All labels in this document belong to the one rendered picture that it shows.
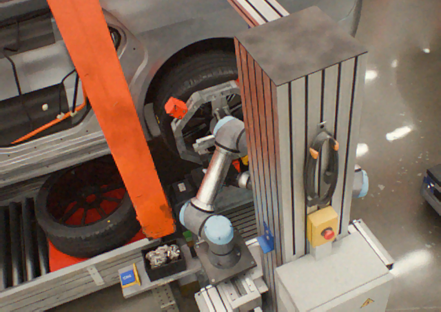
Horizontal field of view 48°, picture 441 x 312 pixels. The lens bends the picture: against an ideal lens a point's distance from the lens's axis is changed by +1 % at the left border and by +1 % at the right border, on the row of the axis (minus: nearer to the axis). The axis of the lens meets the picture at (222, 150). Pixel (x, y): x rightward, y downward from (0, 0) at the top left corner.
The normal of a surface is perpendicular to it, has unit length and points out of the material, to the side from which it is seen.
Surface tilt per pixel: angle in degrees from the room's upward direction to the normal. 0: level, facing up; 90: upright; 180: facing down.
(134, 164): 90
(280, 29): 0
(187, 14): 90
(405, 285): 0
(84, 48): 90
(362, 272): 0
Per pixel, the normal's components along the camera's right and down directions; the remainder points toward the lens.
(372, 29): -0.12, -0.68
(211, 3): 0.33, 0.66
